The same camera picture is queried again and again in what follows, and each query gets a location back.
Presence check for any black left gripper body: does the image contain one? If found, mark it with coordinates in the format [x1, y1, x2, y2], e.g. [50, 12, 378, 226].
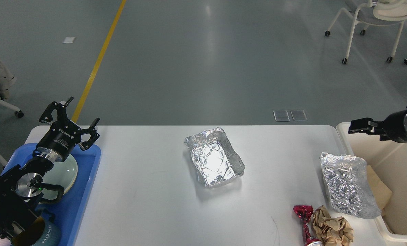
[36, 123, 81, 162]

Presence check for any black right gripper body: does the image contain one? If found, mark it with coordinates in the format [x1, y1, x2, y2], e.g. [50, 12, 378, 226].
[381, 110, 407, 143]

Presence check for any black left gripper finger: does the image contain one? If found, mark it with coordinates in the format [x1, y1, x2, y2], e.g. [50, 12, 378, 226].
[39, 97, 74, 128]
[76, 118, 100, 151]

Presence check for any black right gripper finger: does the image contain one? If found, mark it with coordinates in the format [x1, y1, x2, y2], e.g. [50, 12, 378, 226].
[348, 118, 384, 131]
[349, 129, 391, 141]

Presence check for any light green plate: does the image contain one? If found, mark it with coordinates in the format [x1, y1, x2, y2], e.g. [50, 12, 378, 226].
[43, 155, 78, 180]

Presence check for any large brown paper bag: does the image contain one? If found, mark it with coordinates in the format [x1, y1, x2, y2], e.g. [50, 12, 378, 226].
[366, 165, 393, 216]

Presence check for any dark green mug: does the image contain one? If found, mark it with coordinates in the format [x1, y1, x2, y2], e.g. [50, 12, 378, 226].
[11, 214, 62, 246]

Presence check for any red white crushed can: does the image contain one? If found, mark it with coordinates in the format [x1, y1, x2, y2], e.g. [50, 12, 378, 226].
[293, 205, 324, 246]

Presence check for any brown paper ball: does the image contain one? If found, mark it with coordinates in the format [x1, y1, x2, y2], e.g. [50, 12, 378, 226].
[311, 206, 354, 246]

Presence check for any pink ribbed mug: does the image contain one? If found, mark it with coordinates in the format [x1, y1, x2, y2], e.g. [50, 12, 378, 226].
[0, 238, 12, 246]

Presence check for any aluminium foil tray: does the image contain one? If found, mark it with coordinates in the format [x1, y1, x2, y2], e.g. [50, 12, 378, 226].
[184, 127, 245, 188]

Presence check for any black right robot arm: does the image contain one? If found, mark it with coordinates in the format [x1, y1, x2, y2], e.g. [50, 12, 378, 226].
[348, 106, 407, 143]

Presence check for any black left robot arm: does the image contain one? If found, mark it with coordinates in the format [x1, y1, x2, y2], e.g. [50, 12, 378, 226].
[0, 97, 100, 246]

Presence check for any beige plastic bin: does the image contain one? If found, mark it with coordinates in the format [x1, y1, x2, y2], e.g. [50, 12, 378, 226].
[336, 123, 407, 246]

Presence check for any pink plate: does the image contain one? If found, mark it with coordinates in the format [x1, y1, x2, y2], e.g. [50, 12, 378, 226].
[42, 178, 75, 200]

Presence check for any right floor outlet plate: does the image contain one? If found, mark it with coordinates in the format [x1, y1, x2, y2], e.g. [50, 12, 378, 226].
[290, 109, 308, 121]

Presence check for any floor outlet plate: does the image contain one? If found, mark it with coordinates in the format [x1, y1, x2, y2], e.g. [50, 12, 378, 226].
[273, 110, 290, 122]
[290, 109, 308, 121]

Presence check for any blue plastic tray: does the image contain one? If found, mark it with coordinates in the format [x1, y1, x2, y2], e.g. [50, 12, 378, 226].
[0, 143, 101, 246]

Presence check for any left floor outlet plate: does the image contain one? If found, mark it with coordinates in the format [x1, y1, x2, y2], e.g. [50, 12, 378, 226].
[273, 110, 290, 122]

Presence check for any white chair on casters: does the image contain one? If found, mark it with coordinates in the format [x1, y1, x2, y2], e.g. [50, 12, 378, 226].
[325, 0, 407, 64]

